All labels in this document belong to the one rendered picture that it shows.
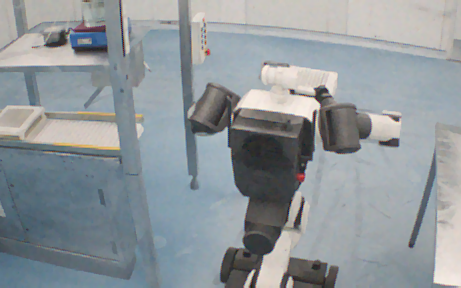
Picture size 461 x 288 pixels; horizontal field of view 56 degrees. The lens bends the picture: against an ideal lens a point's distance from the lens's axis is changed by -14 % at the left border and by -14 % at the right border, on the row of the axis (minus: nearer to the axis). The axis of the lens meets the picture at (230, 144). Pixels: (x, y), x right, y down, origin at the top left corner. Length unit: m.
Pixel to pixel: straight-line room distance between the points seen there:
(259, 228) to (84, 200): 0.97
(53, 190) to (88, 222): 0.24
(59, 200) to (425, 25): 4.46
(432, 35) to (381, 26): 0.64
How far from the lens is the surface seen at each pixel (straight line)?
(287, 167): 1.47
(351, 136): 1.52
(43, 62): 1.90
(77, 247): 2.59
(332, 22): 5.61
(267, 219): 1.67
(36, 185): 2.41
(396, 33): 5.65
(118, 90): 1.77
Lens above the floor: 1.95
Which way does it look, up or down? 33 degrees down
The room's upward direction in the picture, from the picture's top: 1 degrees counter-clockwise
